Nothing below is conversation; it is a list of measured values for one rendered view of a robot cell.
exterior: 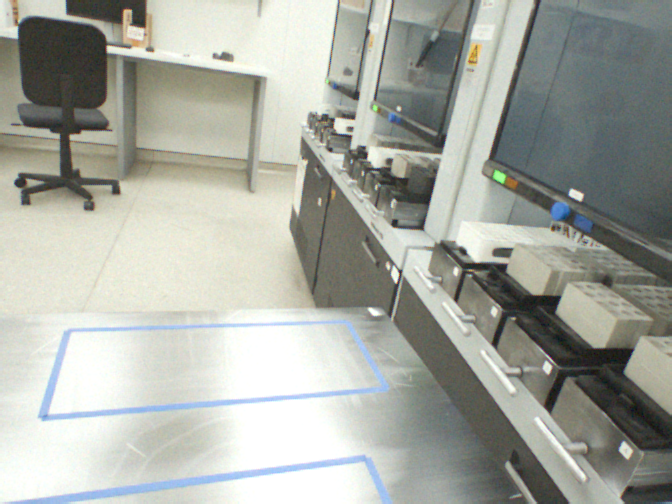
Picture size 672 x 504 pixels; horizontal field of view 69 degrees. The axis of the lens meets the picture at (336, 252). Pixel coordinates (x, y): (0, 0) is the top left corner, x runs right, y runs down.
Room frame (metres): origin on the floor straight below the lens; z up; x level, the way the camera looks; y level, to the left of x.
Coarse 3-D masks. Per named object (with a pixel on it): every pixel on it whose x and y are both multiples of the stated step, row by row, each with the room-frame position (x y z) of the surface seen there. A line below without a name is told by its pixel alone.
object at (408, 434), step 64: (0, 320) 0.45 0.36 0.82; (64, 320) 0.47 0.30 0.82; (128, 320) 0.50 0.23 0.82; (192, 320) 0.52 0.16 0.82; (256, 320) 0.55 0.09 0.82; (320, 320) 0.57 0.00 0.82; (384, 320) 0.61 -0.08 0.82; (0, 384) 0.36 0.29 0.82; (64, 384) 0.37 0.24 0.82; (128, 384) 0.39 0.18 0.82; (192, 384) 0.40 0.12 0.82; (256, 384) 0.42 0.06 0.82; (320, 384) 0.44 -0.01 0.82; (384, 384) 0.46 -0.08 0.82; (0, 448) 0.29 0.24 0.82; (64, 448) 0.30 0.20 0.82; (128, 448) 0.31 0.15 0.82; (192, 448) 0.32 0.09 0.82; (256, 448) 0.34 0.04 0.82; (320, 448) 0.35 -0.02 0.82; (384, 448) 0.36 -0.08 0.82; (448, 448) 0.38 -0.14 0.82
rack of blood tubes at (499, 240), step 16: (464, 224) 0.98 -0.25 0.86; (480, 224) 1.01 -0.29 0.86; (496, 224) 1.02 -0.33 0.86; (464, 240) 0.96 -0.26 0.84; (480, 240) 0.91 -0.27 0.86; (496, 240) 0.91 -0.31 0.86; (512, 240) 0.95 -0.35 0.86; (528, 240) 0.96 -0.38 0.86; (544, 240) 0.97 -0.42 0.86; (560, 240) 1.00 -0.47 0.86; (480, 256) 0.91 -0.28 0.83; (496, 256) 0.98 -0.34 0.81
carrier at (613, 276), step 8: (576, 248) 0.91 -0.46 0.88; (584, 248) 0.91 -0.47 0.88; (584, 256) 0.88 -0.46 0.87; (592, 256) 0.88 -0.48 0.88; (600, 264) 0.84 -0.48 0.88; (608, 264) 0.85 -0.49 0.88; (608, 272) 0.82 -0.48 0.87; (616, 272) 0.81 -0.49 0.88; (608, 280) 0.81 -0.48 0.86; (616, 280) 0.80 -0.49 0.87; (624, 280) 0.81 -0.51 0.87
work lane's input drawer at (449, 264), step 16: (448, 240) 1.00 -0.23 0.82; (432, 256) 1.00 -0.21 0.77; (448, 256) 0.94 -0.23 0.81; (464, 256) 0.92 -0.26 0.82; (416, 272) 0.96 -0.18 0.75; (432, 272) 0.98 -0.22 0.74; (448, 272) 0.92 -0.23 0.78; (464, 272) 0.88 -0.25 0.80; (432, 288) 0.88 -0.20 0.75; (448, 288) 0.90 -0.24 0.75
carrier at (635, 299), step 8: (616, 288) 0.74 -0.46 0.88; (624, 288) 0.74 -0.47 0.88; (624, 296) 0.72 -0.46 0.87; (632, 296) 0.71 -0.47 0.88; (640, 296) 0.72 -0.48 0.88; (632, 304) 0.70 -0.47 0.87; (640, 304) 0.69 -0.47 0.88; (648, 304) 0.69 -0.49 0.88; (648, 312) 0.67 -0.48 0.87; (656, 312) 0.66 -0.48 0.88; (664, 312) 0.67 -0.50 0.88; (656, 320) 0.66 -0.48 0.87; (664, 320) 0.65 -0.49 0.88; (656, 328) 0.65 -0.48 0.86; (664, 328) 0.64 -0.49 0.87; (656, 336) 0.65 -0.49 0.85; (664, 336) 0.64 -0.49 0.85
